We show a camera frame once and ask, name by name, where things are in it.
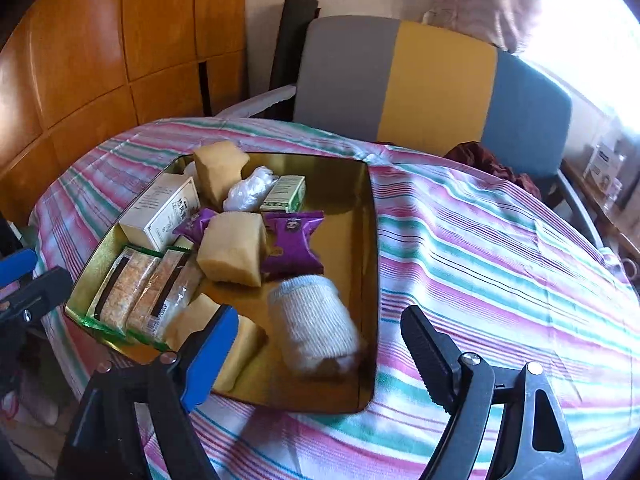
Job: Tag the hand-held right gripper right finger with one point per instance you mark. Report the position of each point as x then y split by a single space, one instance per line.
425 350

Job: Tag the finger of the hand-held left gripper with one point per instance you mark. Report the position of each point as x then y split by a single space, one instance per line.
15 266
42 290

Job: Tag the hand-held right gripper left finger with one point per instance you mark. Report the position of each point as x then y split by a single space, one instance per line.
207 357

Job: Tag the yellow sponge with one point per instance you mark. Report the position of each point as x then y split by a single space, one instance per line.
232 250
245 345
217 172

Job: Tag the green edged snack bar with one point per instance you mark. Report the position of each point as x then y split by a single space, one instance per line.
182 285
120 295
150 300

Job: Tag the beige bandage roll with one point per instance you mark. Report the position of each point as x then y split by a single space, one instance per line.
315 325

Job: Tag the purple snack packet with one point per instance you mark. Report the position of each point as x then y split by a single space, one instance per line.
292 242
192 225

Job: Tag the gold metal tin tray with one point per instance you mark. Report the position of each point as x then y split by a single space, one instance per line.
345 240

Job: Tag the white cardboard box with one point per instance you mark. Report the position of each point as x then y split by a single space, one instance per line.
157 215

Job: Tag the white plastic wad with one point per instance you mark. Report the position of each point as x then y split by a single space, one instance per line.
190 170
247 190

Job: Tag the small green box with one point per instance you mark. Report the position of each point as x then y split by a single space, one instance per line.
282 194

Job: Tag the striped tablecloth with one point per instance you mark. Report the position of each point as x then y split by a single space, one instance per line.
475 270

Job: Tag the dark red cloth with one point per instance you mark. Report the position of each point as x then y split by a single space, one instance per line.
480 157

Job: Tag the wooden cabinet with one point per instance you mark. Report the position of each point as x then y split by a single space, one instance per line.
75 60

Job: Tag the wooden side table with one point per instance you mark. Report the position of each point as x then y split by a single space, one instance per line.
600 215

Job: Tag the white box on shelf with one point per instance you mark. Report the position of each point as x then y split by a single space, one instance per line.
602 165

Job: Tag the grey yellow blue chair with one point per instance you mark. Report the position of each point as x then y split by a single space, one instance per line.
345 75

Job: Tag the black rolled mat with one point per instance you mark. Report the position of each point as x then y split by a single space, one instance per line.
290 45

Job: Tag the pink patterned curtain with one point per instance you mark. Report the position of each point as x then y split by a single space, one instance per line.
480 0

